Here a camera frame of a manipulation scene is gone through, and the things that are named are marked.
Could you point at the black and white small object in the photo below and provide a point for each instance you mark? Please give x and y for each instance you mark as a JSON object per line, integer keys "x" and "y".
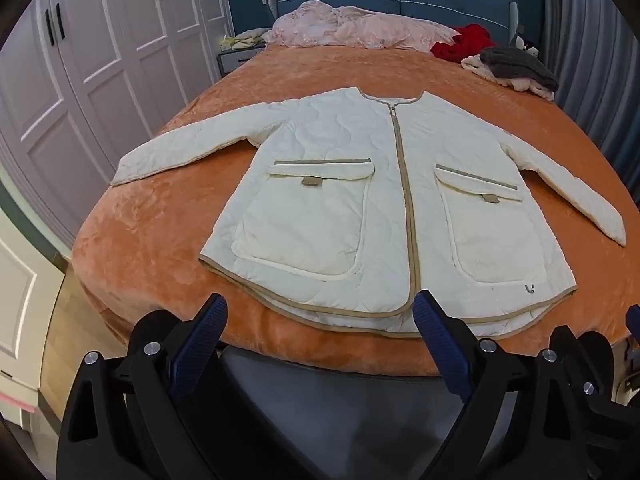
{"x": 526, "y": 45}

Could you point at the grey blue curtain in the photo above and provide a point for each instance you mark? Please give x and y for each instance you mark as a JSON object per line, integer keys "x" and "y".
{"x": 590, "y": 60}

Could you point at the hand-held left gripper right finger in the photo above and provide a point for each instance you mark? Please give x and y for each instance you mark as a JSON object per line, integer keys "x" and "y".
{"x": 440, "y": 345}

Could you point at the cream quilted jacket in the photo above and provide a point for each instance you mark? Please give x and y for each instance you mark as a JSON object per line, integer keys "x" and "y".
{"x": 320, "y": 200}

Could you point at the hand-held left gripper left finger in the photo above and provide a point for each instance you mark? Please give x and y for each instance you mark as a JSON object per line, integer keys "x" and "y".
{"x": 200, "y": 340}

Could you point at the white wardrobe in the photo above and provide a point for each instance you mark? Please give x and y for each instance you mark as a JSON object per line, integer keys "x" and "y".
{"x": 100, "y": 60}

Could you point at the dark grey cloth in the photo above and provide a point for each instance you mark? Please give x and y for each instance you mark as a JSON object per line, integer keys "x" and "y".
{"x": 520, "y": 62}

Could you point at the orange bed blanket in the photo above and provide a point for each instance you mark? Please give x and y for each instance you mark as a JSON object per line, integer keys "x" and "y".
{"x": 150, "y": 240}

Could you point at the pale yellow cloth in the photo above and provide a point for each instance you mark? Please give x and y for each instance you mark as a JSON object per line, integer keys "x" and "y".
{"x": 250, "y": 37}

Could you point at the white door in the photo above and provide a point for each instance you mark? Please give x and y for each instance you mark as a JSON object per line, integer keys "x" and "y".
{"x": 20, "y": 285}

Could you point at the grey nightstand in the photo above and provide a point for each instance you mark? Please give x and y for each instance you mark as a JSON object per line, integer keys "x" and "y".
{"x": 235, "y": 60}

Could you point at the red cloth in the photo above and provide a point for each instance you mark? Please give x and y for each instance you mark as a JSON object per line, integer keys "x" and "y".
{"x": 465, "y": 40}

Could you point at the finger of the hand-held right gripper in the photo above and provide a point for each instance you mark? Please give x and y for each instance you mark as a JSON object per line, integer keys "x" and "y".
{"x": 634, "y": 321}

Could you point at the grey and cream clothes pile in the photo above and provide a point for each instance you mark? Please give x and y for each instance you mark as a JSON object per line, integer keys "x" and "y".
{"x": 475, "y": 65}

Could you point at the pink quilt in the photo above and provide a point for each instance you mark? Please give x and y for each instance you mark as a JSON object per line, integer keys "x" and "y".
{"x": 380, "y": 30}

